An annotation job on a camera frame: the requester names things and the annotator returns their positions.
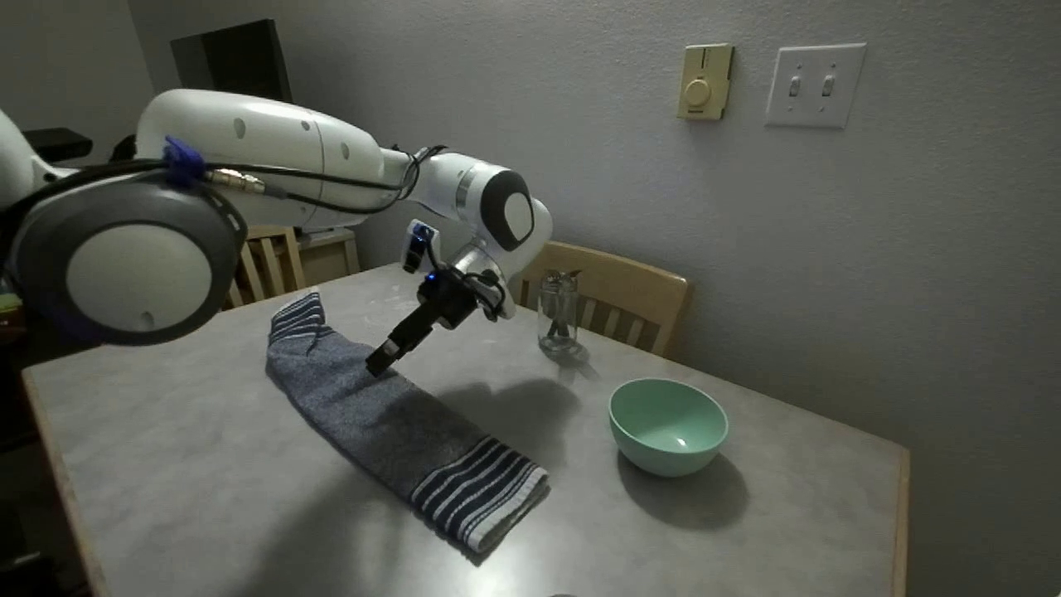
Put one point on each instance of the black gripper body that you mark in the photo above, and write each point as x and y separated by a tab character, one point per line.
450	297

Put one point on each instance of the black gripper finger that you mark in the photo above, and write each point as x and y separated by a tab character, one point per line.
382	360

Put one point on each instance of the grey striped towel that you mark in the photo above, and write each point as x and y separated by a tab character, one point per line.
459	478

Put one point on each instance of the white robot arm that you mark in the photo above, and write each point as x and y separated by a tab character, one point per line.
143	250

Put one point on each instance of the wooden chair at table end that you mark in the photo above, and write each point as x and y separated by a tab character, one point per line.
269	265

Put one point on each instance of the teal ceramic bowl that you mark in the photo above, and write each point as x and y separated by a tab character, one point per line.
664	427

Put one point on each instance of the beige thermostat dial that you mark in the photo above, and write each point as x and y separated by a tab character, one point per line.
707	77

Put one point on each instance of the wooden chair by wall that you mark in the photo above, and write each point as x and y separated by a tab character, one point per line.
625	300

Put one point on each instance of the white double light switch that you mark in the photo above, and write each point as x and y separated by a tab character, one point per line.
815	88

